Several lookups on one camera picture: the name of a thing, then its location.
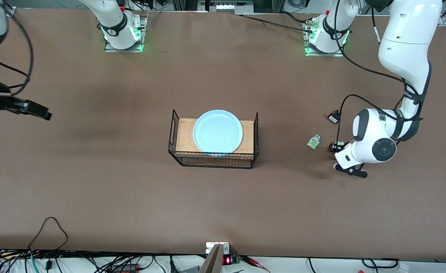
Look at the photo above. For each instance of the red push button switch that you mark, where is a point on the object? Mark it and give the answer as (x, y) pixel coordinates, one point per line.
(339, 144)

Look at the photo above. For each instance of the light blue round plate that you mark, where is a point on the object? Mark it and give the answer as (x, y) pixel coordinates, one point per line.
(218, 132)

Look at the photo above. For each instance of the white Franka left arm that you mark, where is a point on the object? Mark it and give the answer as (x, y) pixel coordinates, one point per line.
(405, 38)

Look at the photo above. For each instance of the white green contact block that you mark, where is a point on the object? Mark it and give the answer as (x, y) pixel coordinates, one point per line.
(314, 142)

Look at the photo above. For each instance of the red clip test leads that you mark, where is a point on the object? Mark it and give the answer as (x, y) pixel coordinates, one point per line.
(257, 263)

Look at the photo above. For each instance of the light wooden board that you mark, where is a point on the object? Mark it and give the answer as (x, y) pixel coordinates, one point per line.
(185, 136)

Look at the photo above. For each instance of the red digit display module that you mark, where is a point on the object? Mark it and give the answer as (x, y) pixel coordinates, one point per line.
(227, 260)

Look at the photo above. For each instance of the black white switch part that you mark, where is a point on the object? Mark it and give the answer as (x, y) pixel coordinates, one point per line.
(333, 118)

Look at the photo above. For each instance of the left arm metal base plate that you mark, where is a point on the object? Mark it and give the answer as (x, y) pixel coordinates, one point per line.
(323, 54)

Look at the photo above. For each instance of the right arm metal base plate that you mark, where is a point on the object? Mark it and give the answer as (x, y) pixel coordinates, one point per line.
(144, 38)

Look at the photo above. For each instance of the small metal camera bracket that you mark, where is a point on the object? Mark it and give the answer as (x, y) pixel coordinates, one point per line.
(208, 247)

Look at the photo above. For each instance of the grey camera support beam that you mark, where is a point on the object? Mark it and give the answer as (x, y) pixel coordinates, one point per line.
(212, 263)

